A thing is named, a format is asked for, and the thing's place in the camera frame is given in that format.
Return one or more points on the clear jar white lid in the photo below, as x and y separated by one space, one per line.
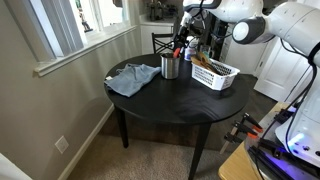
190 51

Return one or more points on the black metal chair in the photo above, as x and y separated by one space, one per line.
161 41

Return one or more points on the dark countertop appliances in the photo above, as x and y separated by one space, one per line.
156 10

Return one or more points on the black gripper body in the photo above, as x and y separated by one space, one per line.
186 30

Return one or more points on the steel cutlery holder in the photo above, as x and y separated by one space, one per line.
170 68

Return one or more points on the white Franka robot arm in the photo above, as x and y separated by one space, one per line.
293 26

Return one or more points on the wooden workbench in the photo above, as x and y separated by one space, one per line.
235 166

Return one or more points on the blue cloth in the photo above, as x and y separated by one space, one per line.
131 78

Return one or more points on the black round table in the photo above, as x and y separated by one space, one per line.
176 100

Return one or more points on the white plastic basket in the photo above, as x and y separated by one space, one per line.
213 80

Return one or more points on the grey robot mounting plate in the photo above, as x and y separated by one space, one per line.
256 146

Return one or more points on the small figurine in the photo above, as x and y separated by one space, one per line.
84 20

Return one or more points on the teal spatula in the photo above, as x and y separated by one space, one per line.
205 55

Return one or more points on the wooden spoon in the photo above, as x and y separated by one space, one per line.
209 66

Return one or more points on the wooden spatula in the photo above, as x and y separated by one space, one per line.
196 61

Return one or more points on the white framed window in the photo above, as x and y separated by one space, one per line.
110 13

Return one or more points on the black aluminium rails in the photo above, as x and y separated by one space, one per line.
266 160

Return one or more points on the white kitchen cabinet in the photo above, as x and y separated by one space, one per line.
155 33

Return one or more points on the white panel door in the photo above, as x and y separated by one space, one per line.
283 73

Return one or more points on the white wall outlet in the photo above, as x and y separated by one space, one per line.
61 144

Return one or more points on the black orange clamp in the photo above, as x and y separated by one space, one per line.
245 130
250 121

